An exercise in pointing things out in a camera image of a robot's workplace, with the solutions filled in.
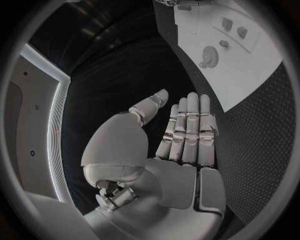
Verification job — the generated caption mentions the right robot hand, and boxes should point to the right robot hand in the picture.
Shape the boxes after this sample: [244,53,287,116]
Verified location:
[154,0,215,7]

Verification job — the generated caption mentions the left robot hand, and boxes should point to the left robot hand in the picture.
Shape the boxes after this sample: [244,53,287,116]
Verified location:
[80,88,227,240]

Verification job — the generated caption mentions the grey gear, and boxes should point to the grey gear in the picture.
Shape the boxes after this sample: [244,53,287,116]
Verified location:
[198,45,221,69]

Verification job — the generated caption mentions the white task board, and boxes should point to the white task board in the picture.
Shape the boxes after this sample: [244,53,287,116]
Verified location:
[173,3,285,113]

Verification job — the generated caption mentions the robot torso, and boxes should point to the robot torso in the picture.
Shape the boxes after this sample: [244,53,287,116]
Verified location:
[4,42,72,205]

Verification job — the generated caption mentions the grey square plug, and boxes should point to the grey square plug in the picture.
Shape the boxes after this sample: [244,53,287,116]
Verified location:
[220,17,234,32]
[235,26,249,40]

